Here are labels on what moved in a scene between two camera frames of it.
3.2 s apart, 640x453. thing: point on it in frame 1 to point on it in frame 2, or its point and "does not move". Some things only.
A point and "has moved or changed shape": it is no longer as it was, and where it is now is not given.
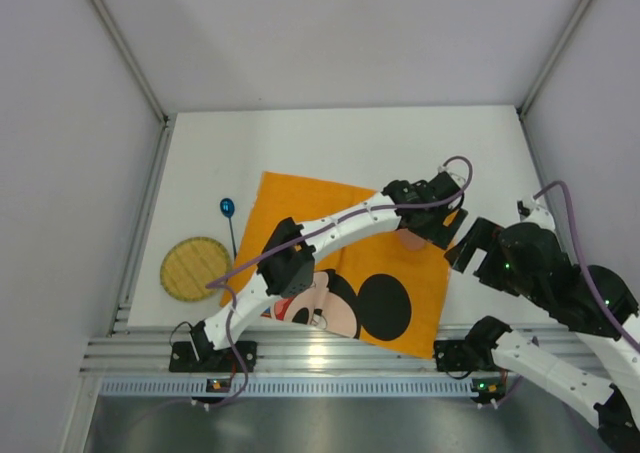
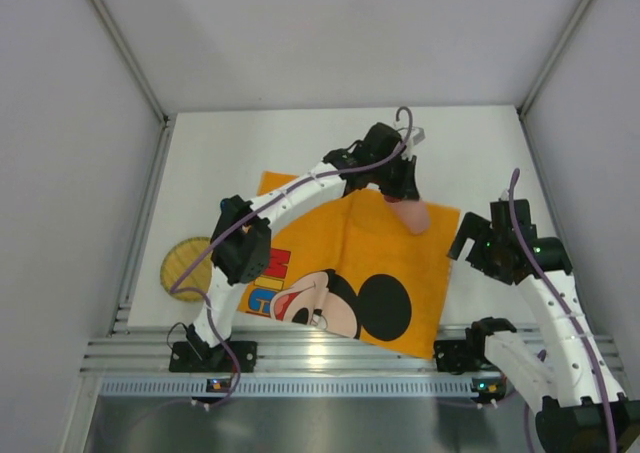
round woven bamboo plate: x=193 y=263 does not move
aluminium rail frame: x=146 y=349 does not move
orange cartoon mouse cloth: x=387 y=290 does not move
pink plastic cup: x=412 y=241 has moved or changed shape
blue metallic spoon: x=227 y=207 does not move
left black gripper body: x=445 y=215 to x=403 y=184
